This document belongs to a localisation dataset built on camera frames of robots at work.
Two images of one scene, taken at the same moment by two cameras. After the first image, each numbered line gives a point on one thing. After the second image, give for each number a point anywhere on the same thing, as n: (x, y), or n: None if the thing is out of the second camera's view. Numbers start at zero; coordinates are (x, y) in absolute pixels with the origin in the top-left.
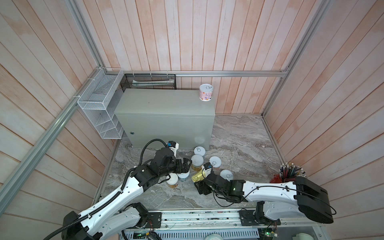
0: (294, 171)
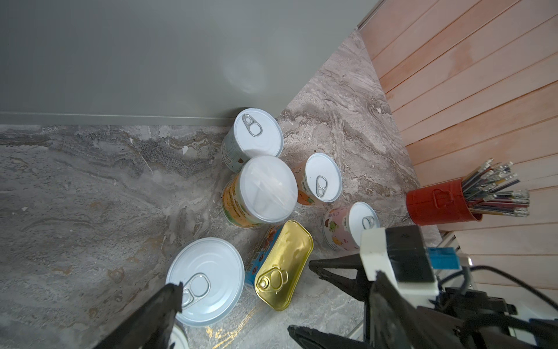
0: (491, 187)
